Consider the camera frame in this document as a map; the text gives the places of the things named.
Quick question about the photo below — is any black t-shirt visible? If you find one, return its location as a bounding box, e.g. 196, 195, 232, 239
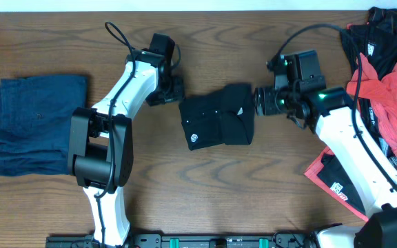
179, 83, 255, 151

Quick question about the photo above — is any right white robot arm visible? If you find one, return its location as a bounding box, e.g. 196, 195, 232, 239
254, 87, 397, 247

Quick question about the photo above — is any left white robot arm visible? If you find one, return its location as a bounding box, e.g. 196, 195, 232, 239
68, 50, 182, 247

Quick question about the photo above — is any black patterned garment with orange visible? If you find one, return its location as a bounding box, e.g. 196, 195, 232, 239
340, 7, 397, 79

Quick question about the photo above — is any red and black garment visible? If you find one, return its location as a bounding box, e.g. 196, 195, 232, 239
303, 10, 397, 222

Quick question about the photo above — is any folded blue denim garment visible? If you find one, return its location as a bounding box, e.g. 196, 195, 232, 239
0, 74, 88, 177

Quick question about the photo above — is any black mounting rail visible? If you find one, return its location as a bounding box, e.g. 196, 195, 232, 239
45, 231, 318, 248

